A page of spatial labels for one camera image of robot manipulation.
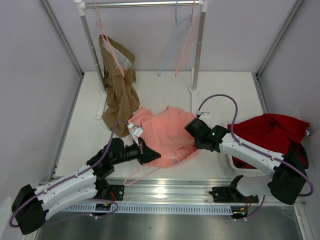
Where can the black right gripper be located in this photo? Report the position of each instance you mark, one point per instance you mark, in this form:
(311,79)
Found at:
(197,144)

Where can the white garment rack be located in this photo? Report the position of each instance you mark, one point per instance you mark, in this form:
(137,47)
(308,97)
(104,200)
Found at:
(193,91)

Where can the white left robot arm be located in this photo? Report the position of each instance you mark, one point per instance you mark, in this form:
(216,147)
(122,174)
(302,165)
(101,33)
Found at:
(32,207)

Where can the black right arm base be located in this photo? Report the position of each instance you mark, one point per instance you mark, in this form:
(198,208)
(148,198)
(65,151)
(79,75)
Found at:
(230,195)

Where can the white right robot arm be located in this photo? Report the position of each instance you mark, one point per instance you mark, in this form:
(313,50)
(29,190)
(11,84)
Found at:
(284,175)

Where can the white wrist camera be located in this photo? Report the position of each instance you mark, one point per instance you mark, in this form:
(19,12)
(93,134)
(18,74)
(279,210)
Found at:
(135,132)
(204,116)

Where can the red garment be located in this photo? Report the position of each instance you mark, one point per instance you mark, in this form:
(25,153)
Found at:
(275,132)

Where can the tan brown skirt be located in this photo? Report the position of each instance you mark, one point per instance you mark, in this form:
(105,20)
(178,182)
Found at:
(122,98)

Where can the pink wire hanger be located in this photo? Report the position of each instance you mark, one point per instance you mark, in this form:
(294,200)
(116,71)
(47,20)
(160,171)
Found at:
(135,178)
(188,41)

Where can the white slotted cable duct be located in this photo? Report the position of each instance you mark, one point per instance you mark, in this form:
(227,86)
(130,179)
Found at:
(135,208)

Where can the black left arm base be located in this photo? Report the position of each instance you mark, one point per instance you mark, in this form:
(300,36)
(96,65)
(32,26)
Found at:
(110,191)

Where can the aluminium mounting rail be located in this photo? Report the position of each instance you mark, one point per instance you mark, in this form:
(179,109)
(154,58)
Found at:
(145,191)

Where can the blue wire hanger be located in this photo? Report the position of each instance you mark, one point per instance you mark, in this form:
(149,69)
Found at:
(180,29)

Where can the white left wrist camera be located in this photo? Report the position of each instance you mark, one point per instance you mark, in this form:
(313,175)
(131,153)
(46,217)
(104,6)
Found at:
(135,132)

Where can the pink hanger holding tan skirt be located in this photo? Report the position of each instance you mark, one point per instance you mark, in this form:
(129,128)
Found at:
(106,39)

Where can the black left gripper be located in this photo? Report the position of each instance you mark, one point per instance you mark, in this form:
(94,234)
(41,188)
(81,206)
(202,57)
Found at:
(145,154)

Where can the pink skirt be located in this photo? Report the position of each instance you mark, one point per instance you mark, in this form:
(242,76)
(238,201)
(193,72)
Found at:
(165,133)

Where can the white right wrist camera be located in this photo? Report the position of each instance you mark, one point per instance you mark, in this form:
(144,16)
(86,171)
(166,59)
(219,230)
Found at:
(204,116)

